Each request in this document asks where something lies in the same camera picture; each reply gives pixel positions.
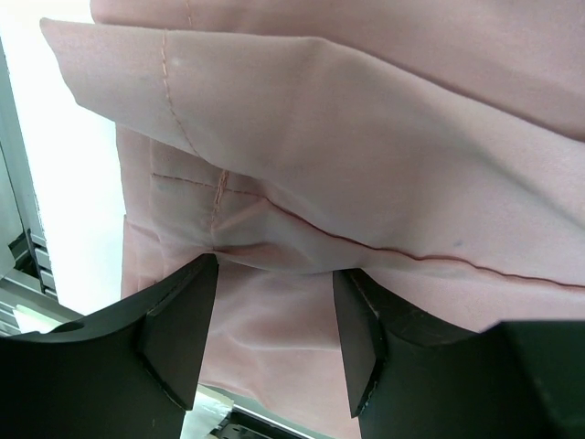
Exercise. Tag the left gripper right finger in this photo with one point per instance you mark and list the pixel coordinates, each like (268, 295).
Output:
(410, 374)

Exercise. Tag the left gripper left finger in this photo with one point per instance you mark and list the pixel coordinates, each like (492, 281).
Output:
(129, 370)

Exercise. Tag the pink trousers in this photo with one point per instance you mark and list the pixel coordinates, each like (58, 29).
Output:
(436, 145)

